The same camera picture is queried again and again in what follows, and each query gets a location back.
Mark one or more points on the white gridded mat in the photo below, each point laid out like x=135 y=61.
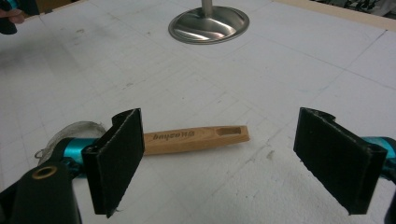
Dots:
x=218 y=93

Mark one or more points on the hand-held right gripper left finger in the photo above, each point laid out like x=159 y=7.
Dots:
x=115 y=168

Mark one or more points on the metal utensil stand with hooks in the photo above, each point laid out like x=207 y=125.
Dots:
x=208 y=26

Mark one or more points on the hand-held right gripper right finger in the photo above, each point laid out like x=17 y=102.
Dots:
x=336 y=161

